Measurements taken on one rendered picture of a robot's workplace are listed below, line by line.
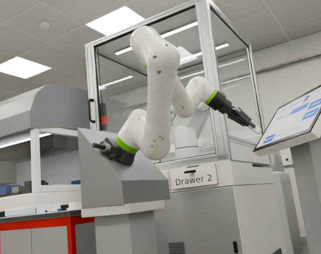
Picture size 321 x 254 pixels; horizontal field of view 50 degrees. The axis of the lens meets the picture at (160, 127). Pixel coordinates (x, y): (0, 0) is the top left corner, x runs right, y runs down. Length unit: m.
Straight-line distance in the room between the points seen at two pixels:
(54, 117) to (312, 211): 1.94
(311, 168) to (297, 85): 3.62
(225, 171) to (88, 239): 0.83
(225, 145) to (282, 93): 3.32
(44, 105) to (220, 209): 1.54
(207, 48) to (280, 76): 3.23
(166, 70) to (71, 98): 1.83
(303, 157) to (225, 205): 0.54
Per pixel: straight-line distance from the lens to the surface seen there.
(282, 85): 5.30
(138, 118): 1.56
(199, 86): 1.71
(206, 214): 2.07
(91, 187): 1.62
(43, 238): 2.01
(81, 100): 3.10
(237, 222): 2.01
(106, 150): 1.59
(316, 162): 1.70
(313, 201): 1.73
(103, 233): 1.64
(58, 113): 2.86
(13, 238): 2.20
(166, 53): 1.25
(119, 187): 1.51
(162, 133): 1.42
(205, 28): 2.25
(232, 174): 2.00
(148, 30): 1.39
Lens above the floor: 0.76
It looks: 12 degrees up
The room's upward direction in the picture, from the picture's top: 6 degrees counter-clockwise
